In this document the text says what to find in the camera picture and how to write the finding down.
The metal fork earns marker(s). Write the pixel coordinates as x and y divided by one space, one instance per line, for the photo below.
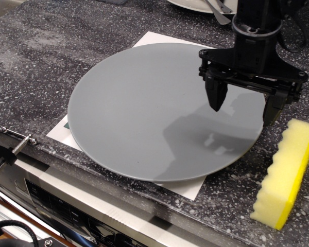
223 7

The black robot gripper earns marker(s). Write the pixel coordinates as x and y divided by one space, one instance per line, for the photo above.
253 63

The metal clamp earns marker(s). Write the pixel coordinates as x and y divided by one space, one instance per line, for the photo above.
9 156

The yellow sponge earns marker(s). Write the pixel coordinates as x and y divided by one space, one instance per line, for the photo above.
280 186

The stainless dishwasher front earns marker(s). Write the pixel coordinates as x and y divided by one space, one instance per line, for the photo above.
94 215

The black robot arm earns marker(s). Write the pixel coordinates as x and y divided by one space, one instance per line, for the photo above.
269 15

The metal spoon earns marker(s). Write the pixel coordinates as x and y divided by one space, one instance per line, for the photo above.
222 20

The grey round plate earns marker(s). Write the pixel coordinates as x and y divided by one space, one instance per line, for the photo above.
144 113

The white plate in background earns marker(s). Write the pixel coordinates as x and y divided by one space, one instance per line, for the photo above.
202 6

